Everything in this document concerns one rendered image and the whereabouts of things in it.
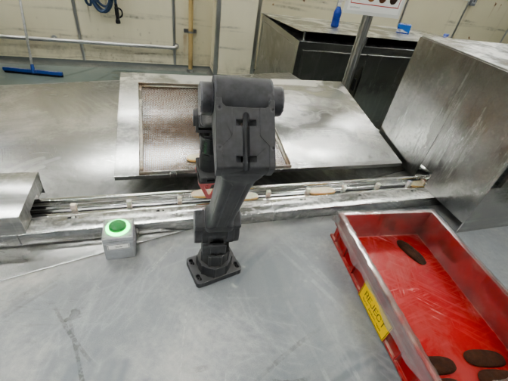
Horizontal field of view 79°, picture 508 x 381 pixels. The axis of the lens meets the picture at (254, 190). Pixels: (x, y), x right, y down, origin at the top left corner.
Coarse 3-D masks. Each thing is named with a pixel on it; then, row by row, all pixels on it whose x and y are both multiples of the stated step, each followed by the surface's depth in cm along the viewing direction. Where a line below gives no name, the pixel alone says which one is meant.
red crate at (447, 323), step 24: (336, 240) 90; (384, 240) 95; (408, 240) 96; (384, 264) 87; (408, 264) 89; (432, 264) 90; (360, 288) 79; (408, 288) 82; (432, 288) 83; (456, 288) 84; (408, 312) 76; (432, 312) 77; (456, 312) 78; (432, 336) 72; (456, 336) 73; (480, 336) 74; (456, 360) 68
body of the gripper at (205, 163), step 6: (204, 156) 82; (210, 156) 82; (198, 162) 88; (204, 162) 83; (210, 162) 83; (198, 168) 86; (204, 168) 84; (210, 168) 84; (204, 174) 84; (210, 174) 84; (204, 180) 83
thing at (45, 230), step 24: (384, 192) 108; (408, 192) 110; (72, 216) 80; (96, 216) 82; (120, 216) 83; (144, 216) 84; (168, 216) 85; (192, 216) 86; (264, 216) 93; (288, 216) 96; (312, 216) 99; (0, 240) 74; (24, 240) 75; (48, 240) 77
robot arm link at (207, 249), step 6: (204, 234) 69; (210, 234) 69; (216, 234) 69; (222, 234) 70; (204, 240) 70; (210, 240) 70; (216, 240) 71; (222, 240) 71; (204, 246) 70; (210, 246) 70; (216, 246) 70; (222, 246) 71; (204, 252) 71; (210, 252) 71; (216, 252) 72; (222, 252) 72
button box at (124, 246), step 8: (104, 224) 76; (104, 232) 74; (128, 232) 75; (136, 232) 83; (104, 240) 72; (112, 240) 73; (120, 240) 73; (128, 240) 74; (104, 248) 74; (112, 248) 74; (120, 248) 75; (128, 248) 76; (112, 256) 76; (120, 256) 77; (128, 256) 78
